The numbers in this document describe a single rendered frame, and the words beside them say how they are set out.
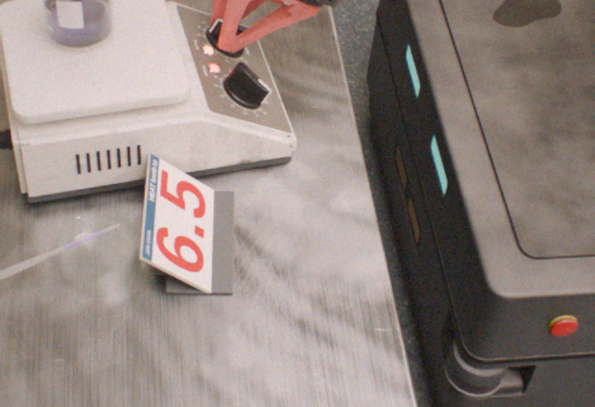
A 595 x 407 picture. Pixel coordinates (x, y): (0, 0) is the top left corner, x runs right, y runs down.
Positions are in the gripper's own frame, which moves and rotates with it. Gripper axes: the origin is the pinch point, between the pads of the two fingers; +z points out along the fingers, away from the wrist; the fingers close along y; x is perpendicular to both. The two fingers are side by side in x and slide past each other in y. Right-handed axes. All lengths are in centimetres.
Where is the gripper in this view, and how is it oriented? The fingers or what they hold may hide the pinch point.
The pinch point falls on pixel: (227, 30)
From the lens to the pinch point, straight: 82.7
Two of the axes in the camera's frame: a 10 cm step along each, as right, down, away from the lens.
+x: 8.1, 2.1, 5.6
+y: 2.5, 7.3, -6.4
